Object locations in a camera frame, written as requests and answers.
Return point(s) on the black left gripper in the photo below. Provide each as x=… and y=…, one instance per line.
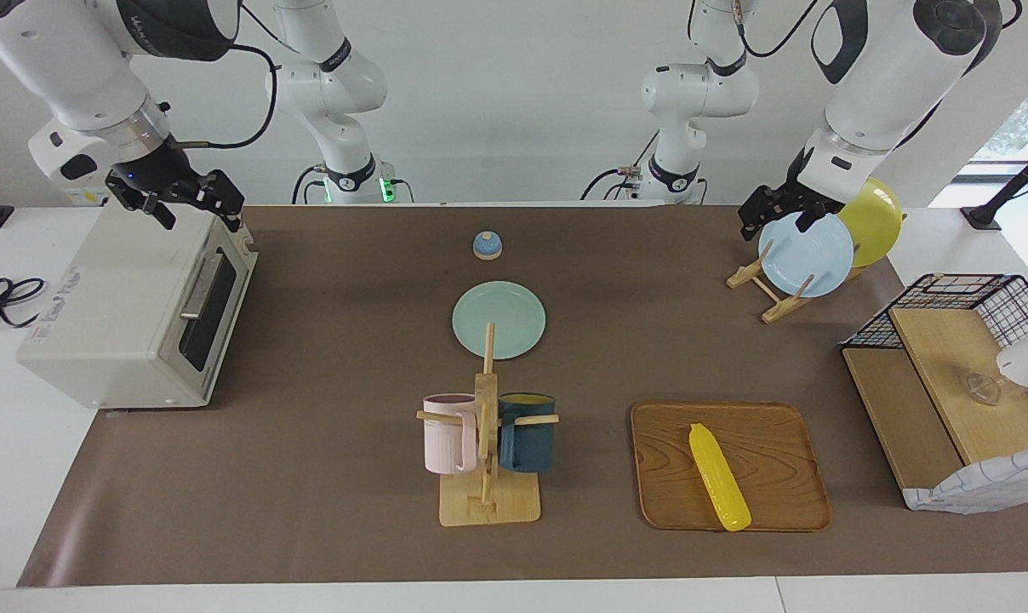
x=786, y=197

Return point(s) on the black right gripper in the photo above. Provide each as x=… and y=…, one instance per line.
x=186, y=187

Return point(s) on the beige toaster oven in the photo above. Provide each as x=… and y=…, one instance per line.
x=114, y=306

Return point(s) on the yellow corn cob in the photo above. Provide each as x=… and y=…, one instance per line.
x=718, y=477

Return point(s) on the pale green plate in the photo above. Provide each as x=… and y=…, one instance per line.
x=499, y=319

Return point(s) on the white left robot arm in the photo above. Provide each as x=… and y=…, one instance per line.
x=888, y=85

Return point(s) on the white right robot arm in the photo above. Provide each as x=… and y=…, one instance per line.
x=63, y=60

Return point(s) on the light blue plate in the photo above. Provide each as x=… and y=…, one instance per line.
x=799, y=260

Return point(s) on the wooden plate rack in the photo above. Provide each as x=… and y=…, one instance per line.
x=773, y=306

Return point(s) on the yellow plate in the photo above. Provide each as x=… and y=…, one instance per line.
x=876, y=217

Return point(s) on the wooden two-tier shelf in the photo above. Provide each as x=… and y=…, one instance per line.
x=948, y=358

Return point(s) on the wooden serving tray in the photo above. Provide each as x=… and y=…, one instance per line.
x=778, y=460

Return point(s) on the black stand with base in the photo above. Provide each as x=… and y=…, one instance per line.
x=1012, y=183

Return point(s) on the clear glass cup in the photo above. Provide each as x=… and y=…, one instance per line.
x=982, y=387

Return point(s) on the brown table mat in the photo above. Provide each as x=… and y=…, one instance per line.
x=327, y=477

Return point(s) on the pink mug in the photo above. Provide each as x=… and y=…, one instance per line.
x=446, y=438

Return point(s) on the dark blue mug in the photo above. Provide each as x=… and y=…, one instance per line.
x=527, y=443

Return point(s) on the white checked cloth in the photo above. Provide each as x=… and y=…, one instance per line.
x=982, y=489

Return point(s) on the wooden mug tree stand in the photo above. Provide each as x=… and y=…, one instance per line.
x=488, y=507

